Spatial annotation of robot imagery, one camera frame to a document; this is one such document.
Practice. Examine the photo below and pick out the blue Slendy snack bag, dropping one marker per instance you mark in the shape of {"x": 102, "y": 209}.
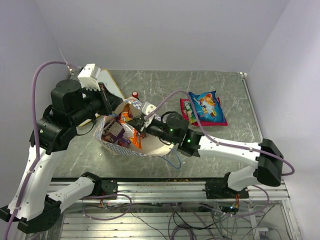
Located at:
{"x": 208, "y": 108}

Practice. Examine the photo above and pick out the small whiteboard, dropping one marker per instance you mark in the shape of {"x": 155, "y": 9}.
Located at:
{"x": 99, "y": 93}

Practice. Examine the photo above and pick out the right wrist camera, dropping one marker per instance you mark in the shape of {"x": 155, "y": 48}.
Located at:
{"x": 149, "y": 109}

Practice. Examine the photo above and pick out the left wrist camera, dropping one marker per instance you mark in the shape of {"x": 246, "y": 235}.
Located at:
{"x": 88, "y": 77}

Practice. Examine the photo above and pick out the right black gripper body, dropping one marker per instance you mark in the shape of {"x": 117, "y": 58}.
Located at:
{"x": 148, "y": 129}

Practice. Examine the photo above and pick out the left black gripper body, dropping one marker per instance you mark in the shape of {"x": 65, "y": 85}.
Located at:
{"x": 102, "y": 105}

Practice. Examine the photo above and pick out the orange snack packet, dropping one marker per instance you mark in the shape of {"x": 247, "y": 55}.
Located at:
{"x": 131, "y": 133}

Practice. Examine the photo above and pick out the checkered paper bag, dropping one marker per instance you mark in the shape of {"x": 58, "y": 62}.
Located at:
{"x": 151, "y": 145}

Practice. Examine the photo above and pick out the red marker cap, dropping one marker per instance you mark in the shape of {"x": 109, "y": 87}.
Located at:
{"x": 135, "y": 94}

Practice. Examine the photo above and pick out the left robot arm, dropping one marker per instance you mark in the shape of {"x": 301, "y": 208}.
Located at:
{"x": 32, "y": 207}

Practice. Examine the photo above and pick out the aluminium rail frame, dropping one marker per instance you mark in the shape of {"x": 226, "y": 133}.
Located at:
{"x": 176, "y": 209}

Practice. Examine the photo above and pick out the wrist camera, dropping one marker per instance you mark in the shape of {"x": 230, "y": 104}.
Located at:
{"x": 149, "y": 109}
{"x": 88, "y": 77}

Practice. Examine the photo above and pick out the green snack bag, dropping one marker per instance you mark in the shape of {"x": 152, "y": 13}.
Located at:
{"x": 189, "y": 112}

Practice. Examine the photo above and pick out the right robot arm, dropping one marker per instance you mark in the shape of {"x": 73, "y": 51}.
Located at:
{"x": 262, "y": 160}

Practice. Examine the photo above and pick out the red snack bag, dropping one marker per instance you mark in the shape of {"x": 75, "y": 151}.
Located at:
{"x": 203, "y": 123}

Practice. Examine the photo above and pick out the purple snack packet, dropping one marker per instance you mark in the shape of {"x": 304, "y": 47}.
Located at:
{"x": 114, "y": 133}

